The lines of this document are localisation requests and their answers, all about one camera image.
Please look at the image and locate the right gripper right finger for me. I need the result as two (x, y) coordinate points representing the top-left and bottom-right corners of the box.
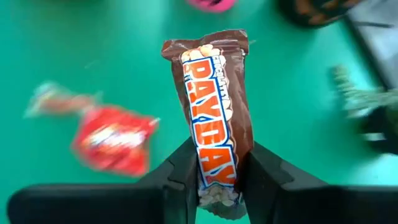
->
(242, 142), (295, 224)

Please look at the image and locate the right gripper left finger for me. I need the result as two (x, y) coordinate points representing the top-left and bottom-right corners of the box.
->
(139, 136), (199, 224)

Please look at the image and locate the red Skittles candy pack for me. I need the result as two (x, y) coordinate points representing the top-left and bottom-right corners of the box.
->
(70, 105), (160, 178)

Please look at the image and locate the clear gummy candy wrapper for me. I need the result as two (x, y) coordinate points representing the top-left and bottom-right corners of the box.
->
(24, 80), (103, 121)

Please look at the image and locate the green felt table mat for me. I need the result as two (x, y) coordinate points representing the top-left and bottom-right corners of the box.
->
(0, 0), (398, 224)

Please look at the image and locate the small potted green plant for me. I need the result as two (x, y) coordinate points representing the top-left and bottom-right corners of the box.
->
(329, 63), (398, 155)

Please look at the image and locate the black pumpkin bucket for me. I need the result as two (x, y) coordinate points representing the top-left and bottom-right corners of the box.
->
(277, 0), (363, 29)

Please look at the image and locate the pink pumpkin bucket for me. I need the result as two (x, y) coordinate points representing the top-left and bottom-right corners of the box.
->
(185, 0), (238, 14)

